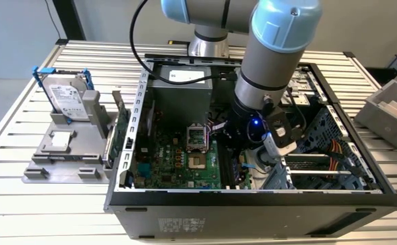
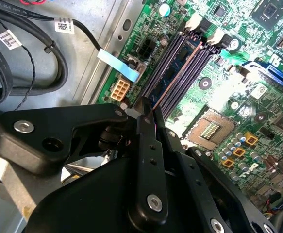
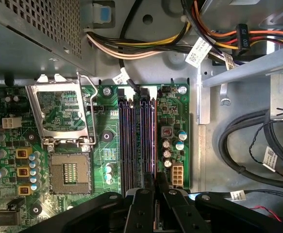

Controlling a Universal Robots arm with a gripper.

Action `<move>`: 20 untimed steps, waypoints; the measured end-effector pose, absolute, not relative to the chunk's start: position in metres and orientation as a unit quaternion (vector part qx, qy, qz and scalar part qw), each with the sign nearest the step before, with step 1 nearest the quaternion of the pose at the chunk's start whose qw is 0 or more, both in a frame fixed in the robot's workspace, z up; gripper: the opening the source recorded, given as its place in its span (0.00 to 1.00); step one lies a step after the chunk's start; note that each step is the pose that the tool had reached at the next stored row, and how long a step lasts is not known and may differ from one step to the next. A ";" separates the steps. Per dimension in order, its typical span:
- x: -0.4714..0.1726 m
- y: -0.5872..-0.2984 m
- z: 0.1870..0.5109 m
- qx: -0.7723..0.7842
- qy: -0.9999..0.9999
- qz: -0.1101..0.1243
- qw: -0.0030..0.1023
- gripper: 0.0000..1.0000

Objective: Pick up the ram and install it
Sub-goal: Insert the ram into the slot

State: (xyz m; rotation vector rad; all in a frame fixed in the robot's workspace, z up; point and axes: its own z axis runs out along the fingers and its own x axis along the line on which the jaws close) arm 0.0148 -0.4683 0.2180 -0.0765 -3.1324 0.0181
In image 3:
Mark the CPU socket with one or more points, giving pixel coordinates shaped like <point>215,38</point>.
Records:
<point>69,173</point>

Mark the white eight pin socket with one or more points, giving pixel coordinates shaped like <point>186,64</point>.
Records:
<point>177,176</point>

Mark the plastic clip with blue tab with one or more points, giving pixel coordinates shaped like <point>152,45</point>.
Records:
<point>104,14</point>

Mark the black RAM slot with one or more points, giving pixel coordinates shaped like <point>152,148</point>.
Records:
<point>144,136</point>
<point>151,136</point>
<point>132,145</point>
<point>123,145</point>

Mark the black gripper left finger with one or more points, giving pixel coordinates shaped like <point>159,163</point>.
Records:
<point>138,213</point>

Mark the white four pin socket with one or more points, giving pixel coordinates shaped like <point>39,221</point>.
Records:
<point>11,122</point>

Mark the metal drive cage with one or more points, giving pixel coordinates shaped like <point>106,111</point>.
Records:
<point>243,69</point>

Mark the black open PC case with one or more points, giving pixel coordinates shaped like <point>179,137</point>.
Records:
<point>240,97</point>

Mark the black power connector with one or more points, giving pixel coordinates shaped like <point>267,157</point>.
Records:
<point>242,38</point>

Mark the grey power supply unit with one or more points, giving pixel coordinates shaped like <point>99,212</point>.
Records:
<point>22,43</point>

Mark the green motherboard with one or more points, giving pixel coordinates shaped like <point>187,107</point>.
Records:
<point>100,145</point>

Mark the metal socket cover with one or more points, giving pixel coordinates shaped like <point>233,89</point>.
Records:
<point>58,86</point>

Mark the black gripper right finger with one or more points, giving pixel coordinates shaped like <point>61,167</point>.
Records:
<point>180,213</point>

